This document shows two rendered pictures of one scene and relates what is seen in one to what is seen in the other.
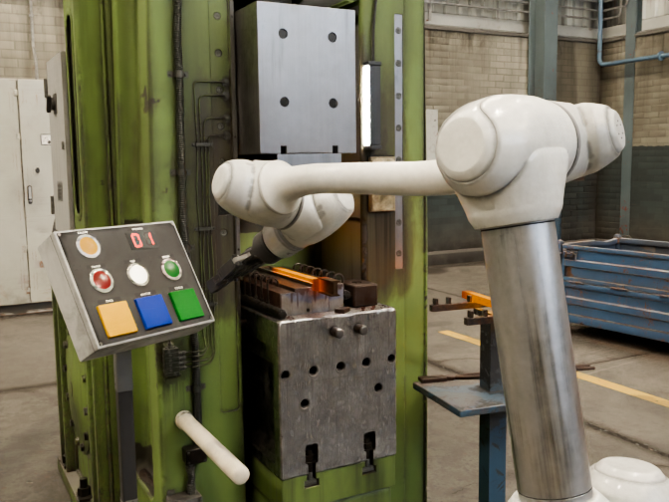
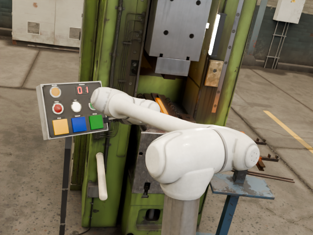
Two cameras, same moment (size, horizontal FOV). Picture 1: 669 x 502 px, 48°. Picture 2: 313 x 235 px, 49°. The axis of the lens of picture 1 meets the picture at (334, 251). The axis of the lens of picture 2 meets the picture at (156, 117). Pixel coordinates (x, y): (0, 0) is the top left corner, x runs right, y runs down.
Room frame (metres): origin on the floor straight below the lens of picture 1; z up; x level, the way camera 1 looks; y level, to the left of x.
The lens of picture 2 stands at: (0.22, -0.33, 1.80)
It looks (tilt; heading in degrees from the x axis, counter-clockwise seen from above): 23 degrees down; 13
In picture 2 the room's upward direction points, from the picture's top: 10 degrees clockwise
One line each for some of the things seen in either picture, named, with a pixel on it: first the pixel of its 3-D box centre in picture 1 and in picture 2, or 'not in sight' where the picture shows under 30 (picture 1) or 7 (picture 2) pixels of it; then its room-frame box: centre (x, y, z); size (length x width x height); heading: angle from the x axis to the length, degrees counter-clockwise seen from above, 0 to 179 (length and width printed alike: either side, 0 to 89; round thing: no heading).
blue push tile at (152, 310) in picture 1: (152, 312); (78, 124); (1.70, 0.42, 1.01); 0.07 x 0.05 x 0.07; 143
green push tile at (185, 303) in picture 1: (185, 305); (95, 122); (1.78, 0.36, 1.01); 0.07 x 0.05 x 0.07; 143
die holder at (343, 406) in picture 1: (298, 369); (157, 143); (2.33, 0.12, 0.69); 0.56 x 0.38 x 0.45; 28
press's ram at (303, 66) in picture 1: (290, 88); (178, 18); (2.32, 0.13, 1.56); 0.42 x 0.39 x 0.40; 28
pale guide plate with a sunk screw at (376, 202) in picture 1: (381, 183); (213, 73); (2.38, -0.15, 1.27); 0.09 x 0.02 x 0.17; 118
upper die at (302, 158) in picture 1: (279, 170); (165, 57); (2.30, 0.16, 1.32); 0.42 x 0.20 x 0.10; 28
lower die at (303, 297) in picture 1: (282, 288); (155, 109); (2.30, 0.16, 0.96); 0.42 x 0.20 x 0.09; 28
